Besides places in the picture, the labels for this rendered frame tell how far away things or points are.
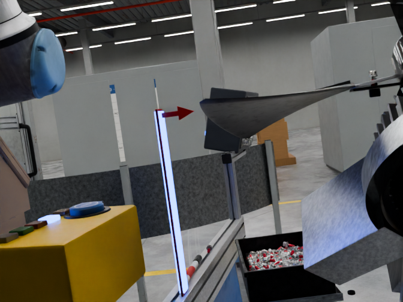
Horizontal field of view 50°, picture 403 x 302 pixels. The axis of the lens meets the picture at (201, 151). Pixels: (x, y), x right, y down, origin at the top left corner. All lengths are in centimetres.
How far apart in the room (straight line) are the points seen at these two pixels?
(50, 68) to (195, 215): 180
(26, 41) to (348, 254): 62
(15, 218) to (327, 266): 51
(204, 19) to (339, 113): 275
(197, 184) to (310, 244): 183
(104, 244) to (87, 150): 657
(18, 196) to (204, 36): 433
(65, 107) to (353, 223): 665
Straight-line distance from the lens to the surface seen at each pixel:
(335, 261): 67
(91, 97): 699
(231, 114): 71
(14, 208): 80
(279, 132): 877
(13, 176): 81
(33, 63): 81
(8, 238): 47
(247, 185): 269
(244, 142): 133
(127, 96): 684
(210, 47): 499
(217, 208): 257
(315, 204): 72
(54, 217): 53
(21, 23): 83
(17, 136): 273
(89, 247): 45
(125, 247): 52
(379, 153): 52
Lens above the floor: 117
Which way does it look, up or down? 4 degrees down
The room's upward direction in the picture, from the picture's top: 8 degrees counter-clockwise
